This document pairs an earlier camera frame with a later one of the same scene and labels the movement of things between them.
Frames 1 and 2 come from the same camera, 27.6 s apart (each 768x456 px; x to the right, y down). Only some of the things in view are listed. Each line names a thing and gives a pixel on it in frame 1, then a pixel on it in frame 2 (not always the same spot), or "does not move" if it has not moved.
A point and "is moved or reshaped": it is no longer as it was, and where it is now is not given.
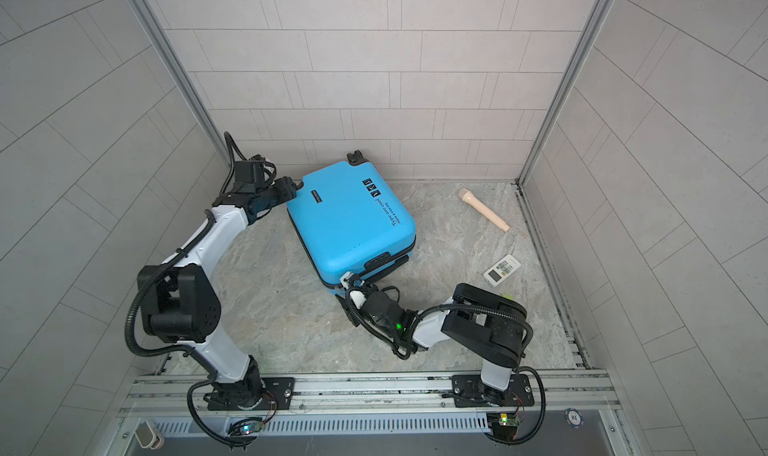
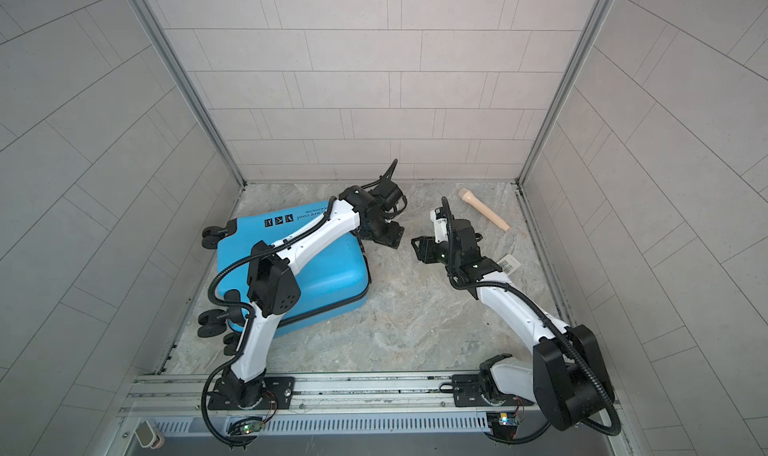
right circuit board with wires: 503,425 does not move
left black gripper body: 276,195 to 382,231
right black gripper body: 367,314 to 441,253
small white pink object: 146,436 does not move
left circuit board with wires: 246,426 does not move
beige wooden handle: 470,197 does not move
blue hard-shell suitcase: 355,216 is moved or reshaped
